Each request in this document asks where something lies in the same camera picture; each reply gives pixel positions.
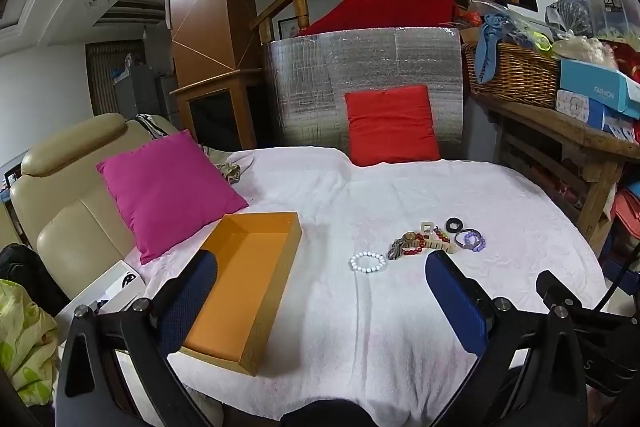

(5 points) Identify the purple bead bracelet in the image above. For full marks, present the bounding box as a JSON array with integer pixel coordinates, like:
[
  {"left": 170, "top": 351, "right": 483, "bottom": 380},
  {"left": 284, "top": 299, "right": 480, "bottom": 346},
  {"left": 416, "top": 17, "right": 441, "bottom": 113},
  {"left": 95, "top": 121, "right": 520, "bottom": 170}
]
[{"left": 452, "top": 229, "right": 487, "bottom": 254}]

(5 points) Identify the clear plastic bag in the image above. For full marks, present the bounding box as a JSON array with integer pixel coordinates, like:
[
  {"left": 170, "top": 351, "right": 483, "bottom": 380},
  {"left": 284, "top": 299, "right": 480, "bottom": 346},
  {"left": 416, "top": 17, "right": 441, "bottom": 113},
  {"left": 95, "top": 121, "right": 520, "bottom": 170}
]
[{"left": 545, "top": 0, "right": 596, "bottom": 40}]

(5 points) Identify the red bead bracelet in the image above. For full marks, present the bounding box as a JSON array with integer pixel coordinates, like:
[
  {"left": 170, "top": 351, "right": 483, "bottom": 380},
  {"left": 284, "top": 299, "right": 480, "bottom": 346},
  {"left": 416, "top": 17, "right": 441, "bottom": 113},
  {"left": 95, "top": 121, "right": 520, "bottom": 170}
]
[{"left": 400, "top": 231, "right": 451, "bottom": 259}]

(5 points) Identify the red cloth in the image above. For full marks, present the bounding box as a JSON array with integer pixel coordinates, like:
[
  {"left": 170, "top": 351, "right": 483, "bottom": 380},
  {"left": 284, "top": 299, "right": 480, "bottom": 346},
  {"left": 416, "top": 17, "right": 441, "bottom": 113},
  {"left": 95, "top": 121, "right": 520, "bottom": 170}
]
[{"left": 295, "top": 0, "right": 471, "bottom": 38}]

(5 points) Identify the white blanket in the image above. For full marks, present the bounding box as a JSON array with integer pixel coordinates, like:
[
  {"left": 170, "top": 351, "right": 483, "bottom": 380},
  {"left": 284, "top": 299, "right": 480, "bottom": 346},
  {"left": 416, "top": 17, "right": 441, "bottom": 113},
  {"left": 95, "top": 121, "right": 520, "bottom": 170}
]
[{"left": 125, "top": 146, "right": 608, "bottom": 427}]

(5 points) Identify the white flat box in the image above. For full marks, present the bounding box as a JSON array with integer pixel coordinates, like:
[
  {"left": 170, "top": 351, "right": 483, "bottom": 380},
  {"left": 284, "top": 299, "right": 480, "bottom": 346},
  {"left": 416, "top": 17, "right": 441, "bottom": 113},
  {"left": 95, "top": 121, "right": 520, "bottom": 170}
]
[{"left": 55, "top": 259, "right": 147, "bottom": 323}]

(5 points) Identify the white patterned box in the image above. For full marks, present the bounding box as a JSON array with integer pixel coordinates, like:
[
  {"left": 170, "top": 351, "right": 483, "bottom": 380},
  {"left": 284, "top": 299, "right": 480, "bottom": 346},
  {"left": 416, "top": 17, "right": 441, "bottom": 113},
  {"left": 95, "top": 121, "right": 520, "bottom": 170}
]
[{"left": 556, "top": 89, "right": 608, "bottom": 130}]

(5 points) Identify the blue cloth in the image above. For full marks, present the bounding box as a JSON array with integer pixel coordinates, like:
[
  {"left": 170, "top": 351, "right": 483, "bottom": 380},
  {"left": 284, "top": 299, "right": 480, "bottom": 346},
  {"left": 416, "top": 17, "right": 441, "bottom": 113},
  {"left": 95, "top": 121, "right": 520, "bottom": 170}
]
[{"left": 474, "top": 14, "right": 516, "bottom": 85}]

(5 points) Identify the beige hair claw clip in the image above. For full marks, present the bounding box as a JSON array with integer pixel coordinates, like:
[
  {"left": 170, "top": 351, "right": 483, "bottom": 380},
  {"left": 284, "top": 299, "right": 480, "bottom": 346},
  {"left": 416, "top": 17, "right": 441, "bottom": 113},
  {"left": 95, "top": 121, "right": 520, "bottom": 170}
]
[{"left": 419, "top": 221, "right": 458, "bottom": 254}]

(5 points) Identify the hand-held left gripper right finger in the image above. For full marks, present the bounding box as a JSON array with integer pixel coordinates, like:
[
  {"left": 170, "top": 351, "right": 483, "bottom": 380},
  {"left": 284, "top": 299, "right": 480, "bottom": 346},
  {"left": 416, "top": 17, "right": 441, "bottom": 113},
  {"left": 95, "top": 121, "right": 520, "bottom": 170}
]
[{"left": 425, "top": 249, "right": 589, "bottom": 427}]

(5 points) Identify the wooden table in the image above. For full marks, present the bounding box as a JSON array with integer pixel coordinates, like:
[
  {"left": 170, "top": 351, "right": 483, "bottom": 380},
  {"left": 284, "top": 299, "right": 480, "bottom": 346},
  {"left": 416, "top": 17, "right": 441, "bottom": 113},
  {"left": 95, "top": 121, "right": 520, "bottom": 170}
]
[{"left": 467, "top": 92, "right": 640, "bottom": 258}]

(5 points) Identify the orange cardboard box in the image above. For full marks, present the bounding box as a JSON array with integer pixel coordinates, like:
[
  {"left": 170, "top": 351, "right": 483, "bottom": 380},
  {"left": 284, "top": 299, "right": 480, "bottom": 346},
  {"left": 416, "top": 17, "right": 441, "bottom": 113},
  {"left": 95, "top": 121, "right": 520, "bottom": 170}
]
[{"left": 177, "top": 212, "right": 303, "bottom": 377}]

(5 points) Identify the wooden pillar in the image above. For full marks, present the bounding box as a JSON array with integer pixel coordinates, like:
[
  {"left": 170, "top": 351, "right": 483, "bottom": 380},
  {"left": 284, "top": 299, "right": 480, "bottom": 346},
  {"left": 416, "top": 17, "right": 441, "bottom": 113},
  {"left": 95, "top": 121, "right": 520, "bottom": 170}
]
[{"left": 167, "top": 0, "right": 266, "bottom": 152}]

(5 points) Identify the black bag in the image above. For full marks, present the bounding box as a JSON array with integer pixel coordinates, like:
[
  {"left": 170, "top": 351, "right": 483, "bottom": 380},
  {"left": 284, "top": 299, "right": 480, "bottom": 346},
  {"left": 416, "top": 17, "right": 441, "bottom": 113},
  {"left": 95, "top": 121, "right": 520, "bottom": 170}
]
[{"left": 0, "top": 243, "right": 71, "bottom": 308}]

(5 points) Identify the wicker basket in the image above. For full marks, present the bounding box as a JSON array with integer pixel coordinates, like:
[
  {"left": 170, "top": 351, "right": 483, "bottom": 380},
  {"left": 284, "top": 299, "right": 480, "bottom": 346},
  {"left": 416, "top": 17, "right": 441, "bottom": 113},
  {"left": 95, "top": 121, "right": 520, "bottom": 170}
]
[{"left": 461, "top": 41, "right": 561, "bottom": 108}]

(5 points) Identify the silver foil insulation mat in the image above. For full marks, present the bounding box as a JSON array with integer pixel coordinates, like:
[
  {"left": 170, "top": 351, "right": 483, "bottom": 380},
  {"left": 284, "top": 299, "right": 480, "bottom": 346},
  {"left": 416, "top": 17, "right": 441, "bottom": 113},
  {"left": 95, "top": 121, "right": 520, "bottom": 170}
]
[{"left": 262, "top": 26, "right": 465, "bottom": 160}]

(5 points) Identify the red pillow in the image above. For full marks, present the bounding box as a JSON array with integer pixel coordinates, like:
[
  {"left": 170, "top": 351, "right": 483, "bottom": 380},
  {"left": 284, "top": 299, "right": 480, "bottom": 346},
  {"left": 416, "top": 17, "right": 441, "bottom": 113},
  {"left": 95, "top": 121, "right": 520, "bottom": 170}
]
[{"left": 344, "top": 84, "right": 442, "bottom": 168}]

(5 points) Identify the black cable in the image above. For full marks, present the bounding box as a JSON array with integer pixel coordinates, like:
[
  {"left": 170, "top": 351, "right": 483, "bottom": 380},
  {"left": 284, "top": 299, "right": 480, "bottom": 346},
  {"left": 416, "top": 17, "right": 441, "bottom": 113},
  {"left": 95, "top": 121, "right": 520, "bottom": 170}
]
[{"left": 594, "top": 251, "right": 640, "bottom": 314}]

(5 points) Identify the blue shoebox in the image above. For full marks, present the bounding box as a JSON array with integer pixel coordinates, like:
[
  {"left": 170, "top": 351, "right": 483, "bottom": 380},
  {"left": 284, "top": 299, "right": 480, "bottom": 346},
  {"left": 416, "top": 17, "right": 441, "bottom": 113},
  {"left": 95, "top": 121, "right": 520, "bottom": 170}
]
[{"left": 559, "top": 57, "right": 640, "bottom": 120}]

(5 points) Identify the green patterned cloth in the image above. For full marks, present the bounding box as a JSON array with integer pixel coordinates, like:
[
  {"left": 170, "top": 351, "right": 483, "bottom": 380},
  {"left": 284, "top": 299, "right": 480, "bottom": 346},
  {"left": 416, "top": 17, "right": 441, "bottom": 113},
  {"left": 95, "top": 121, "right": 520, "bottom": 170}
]
[{"left": 0, "top": 279, "right": 61, "bottom": 408}]

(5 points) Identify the pink pillow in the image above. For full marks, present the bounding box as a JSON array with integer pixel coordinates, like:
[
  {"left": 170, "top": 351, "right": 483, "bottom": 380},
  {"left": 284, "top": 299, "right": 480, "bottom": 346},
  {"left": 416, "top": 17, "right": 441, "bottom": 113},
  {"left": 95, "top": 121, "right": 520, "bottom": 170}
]
[{"left": 96, "top": 129, "right": 250, "bottom": 265}]

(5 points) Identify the white bead bracelet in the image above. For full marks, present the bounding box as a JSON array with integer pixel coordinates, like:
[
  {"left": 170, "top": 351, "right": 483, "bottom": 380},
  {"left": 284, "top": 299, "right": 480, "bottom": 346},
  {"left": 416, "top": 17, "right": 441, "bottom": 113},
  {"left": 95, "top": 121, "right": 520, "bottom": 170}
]
[{"left": 349, "top": 251, "right": 388, "bottom": 273}]

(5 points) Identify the beige leather chair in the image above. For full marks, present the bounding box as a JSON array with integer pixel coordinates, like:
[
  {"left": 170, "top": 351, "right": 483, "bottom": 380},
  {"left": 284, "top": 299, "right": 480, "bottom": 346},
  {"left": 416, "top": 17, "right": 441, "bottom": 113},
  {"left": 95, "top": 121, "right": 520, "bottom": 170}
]
[{"left": 9, "top": 113, "right": 186, "bottom": 308}]

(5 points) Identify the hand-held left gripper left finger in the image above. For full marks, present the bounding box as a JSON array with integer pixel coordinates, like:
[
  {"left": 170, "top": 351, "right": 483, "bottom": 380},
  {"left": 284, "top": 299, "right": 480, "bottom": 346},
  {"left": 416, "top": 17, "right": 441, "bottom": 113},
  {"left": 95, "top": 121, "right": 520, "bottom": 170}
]
[{"left": 55, "top": 249, "right": 221, "bottom": 427}]

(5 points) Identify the striped cloth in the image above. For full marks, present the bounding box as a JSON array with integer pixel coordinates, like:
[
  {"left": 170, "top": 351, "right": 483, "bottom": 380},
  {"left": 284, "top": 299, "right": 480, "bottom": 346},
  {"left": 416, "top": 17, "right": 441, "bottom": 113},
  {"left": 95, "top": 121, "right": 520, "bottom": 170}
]
[{"left": 134, "top": 113, "right": 168, "bottom": 140}]

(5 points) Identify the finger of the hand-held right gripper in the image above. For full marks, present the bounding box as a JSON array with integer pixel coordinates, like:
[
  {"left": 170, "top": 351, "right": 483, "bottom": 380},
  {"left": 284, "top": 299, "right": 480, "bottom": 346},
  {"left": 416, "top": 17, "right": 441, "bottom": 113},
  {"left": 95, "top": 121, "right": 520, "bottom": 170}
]
[{"left": 536, "top": 271, "right": 586, "bottom": 310}]

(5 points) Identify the grey cabinet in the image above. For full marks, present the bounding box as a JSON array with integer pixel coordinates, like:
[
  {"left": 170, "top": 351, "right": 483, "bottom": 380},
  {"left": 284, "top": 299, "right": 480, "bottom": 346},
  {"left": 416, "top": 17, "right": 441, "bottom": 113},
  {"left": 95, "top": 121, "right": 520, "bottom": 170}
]
[{"left": 112, "top": 54, "right": 181, "bottom": 120}]

